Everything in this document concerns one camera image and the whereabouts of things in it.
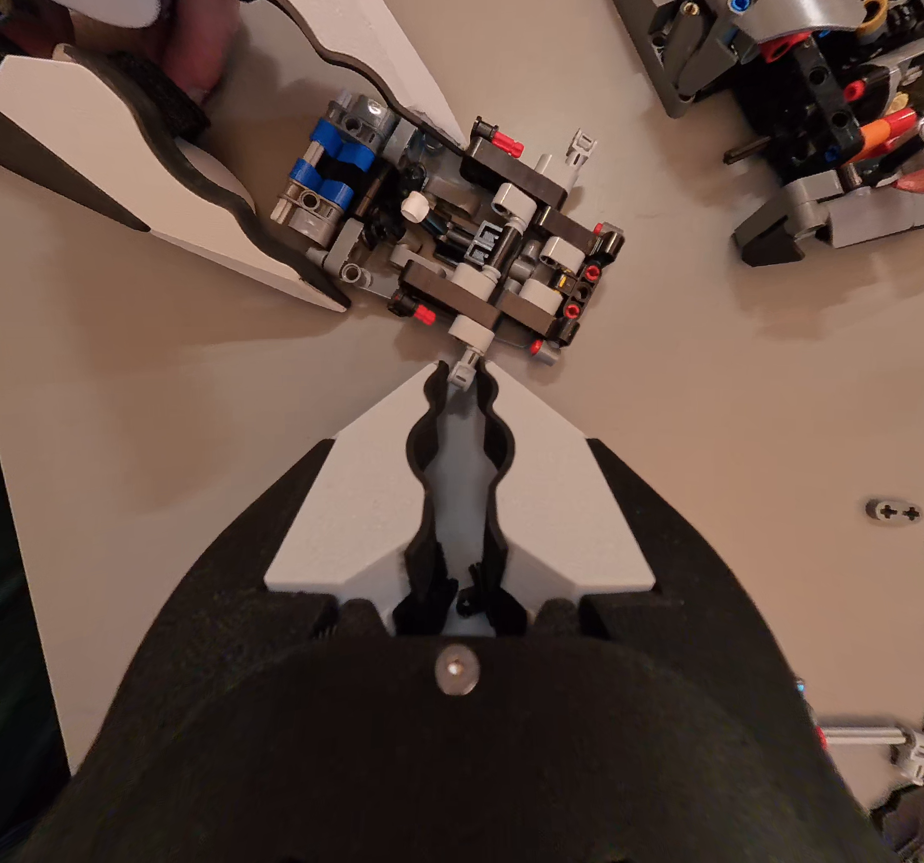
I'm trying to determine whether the dark cloth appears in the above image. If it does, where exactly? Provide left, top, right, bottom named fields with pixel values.
left=0, top=444, right=73, bottom=813

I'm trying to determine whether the small lego chassis assembly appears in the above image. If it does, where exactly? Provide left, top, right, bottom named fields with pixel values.
left=270, top=94, right=626, bottom=391

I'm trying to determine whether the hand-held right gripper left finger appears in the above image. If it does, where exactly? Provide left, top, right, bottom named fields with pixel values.
left=265, top=361, right=457, bottom=636

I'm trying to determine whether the person's left hand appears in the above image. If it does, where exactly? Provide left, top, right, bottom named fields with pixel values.
left=162, top=0, right=243, bottom=100

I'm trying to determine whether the grey lego axle piece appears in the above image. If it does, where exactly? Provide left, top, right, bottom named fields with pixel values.
left=821, top=726, right=924, bottom=786

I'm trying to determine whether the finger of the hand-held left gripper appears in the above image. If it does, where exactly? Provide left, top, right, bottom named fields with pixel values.
left=25, top=0, right=466, bottom=151
left=0, top=46, right=352, bottom=313

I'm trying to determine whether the short grey lego beam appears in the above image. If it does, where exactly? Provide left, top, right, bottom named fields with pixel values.
left=865, top=497, right=924, bottom=528

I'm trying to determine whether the large lego car model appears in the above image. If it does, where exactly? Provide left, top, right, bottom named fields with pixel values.
left=583, top=0, right=924, bottom=268

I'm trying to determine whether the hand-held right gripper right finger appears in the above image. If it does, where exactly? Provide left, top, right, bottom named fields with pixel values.
left=473, top=361, right=656, bottom=636

